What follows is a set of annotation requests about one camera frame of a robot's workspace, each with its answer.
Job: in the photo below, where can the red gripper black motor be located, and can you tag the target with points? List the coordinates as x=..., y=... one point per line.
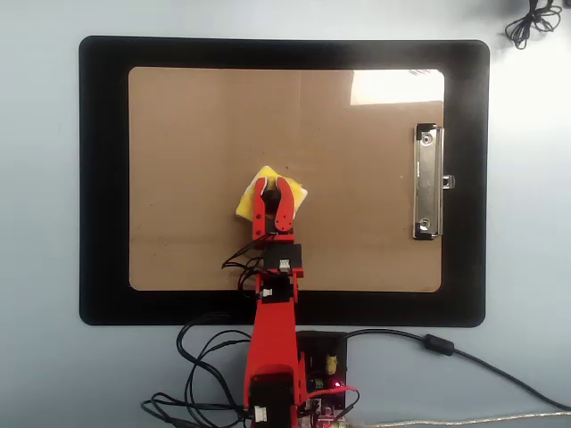
x=267, y=232

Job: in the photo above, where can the yellow white sponge black knob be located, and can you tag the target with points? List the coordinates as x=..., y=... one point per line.
x=245, y=205

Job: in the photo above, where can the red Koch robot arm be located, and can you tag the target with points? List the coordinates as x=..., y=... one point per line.
x=272, y=339

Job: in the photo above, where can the brown clipboard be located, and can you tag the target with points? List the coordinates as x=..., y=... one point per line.
x=201, y=134

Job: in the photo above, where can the metal clipboard clip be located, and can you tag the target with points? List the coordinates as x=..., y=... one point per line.
x=428, y=187

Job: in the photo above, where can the black desk mat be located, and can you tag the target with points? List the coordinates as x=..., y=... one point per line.
x=102, y=178

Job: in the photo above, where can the motor controller circuit board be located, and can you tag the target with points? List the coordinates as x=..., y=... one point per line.
x=332, y=412

